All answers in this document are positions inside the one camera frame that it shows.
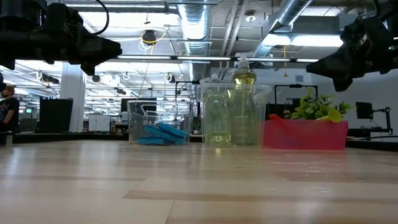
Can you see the person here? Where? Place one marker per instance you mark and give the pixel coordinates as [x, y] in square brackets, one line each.
[11, 109]

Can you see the clear plastic sponge bin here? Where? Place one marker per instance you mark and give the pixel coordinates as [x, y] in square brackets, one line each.
[136, 118]

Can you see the white linear ceiling light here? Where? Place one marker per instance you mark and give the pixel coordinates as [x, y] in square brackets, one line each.
[143, 57]
[264, 59]
[208, 58]
[306, 60]

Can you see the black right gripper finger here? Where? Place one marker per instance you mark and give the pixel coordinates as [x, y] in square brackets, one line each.
[329, 63]

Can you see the black metal rack frame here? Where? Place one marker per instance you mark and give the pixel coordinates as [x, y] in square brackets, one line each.
[295, 86]
[186, 81]

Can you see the black monitor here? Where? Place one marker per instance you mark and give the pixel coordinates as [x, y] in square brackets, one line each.
[123, 105]

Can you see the red plastic bin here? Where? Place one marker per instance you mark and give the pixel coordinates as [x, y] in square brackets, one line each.
[304, 135]

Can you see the black partition panel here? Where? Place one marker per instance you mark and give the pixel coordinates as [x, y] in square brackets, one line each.
[56, 115]

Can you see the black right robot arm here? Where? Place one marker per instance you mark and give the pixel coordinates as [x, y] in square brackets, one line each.
[391, 31]

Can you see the round ceiling sensor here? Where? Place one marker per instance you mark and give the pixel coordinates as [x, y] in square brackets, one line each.
[250, 18]

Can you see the white building column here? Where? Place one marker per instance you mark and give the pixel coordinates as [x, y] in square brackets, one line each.
[73, 93]

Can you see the red dish brush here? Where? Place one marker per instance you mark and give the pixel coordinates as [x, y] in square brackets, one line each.
[275, 117]

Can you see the yellow dish brush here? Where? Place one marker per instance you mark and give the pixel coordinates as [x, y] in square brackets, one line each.
[334, 115]

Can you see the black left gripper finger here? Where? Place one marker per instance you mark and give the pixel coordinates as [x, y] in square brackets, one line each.
[99, 49]

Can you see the clear plastic soap bin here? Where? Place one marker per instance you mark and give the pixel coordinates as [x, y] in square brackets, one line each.
[200, 109]

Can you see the green potted plant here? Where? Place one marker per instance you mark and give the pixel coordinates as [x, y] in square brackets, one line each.
[311, 107]

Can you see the silver spiral ceiling duct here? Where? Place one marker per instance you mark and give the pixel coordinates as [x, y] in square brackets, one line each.
[289, 15]
[196, 28]

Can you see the black monitor on arm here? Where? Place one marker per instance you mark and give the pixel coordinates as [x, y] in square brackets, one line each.
[364, 110]

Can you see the white cabinet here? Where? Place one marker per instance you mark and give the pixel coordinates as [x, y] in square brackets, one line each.
[99, 123]

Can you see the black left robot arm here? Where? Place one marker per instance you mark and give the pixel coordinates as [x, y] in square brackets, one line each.
[18, 43]

